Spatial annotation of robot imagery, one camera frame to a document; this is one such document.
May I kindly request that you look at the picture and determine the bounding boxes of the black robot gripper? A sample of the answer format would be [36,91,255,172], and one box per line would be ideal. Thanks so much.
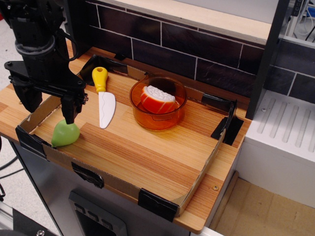
[4,39,88,124]

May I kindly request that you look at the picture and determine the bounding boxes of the orange white toy salmon sushi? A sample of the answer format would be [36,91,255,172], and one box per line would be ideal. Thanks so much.
[140,86,176,114]

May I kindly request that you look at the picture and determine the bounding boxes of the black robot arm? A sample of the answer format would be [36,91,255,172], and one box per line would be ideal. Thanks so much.
[0,0,88,124]

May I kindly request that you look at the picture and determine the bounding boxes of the cardboard fence with black tape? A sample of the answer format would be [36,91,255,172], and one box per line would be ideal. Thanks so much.
[16,66,251,231]

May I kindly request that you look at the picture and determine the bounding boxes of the orange transparent plastic pot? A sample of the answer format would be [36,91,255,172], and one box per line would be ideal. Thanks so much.
[129,75,187,130]

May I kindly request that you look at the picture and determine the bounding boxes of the green toy pear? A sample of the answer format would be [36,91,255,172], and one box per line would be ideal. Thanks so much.
[51,119,80,147]

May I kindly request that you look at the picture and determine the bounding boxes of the yellow white toy knife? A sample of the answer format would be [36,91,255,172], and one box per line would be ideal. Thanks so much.
[92,66,116,129]

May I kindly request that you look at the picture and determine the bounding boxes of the grey toy oven panel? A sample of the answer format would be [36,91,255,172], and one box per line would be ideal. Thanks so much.
[68,191,128,236]

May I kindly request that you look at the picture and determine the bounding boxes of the white toy sink drainboard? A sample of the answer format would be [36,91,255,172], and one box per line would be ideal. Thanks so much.
[236,91,315,207]

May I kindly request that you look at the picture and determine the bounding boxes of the dark grey vertical post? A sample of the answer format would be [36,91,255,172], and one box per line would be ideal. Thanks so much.
[246,0,290,120]

